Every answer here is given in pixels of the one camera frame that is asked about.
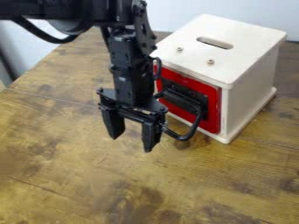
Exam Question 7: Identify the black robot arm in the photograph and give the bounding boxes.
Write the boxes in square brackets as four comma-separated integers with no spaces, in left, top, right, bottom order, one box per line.
[0,0,168,152]

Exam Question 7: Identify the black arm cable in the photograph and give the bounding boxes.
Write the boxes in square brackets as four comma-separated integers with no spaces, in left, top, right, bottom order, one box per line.
[10,17,80,45]

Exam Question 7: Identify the black drawer handle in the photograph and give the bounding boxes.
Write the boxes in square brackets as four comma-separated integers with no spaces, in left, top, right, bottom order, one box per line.
[155,78,208,141]

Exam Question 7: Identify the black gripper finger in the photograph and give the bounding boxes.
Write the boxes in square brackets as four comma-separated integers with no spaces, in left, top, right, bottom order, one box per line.
[141,122,163,152]
[101,109,125,140]

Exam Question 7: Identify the red drawer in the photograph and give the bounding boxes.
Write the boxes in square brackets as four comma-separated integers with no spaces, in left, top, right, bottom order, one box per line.
[156,67,220,134]

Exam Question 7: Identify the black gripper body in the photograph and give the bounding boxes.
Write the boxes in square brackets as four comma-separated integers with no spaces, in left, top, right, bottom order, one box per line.
[97,27,167,125]

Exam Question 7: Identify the white wooden box cabinet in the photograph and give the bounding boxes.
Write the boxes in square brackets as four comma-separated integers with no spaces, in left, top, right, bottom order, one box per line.
[152,14,285,144]

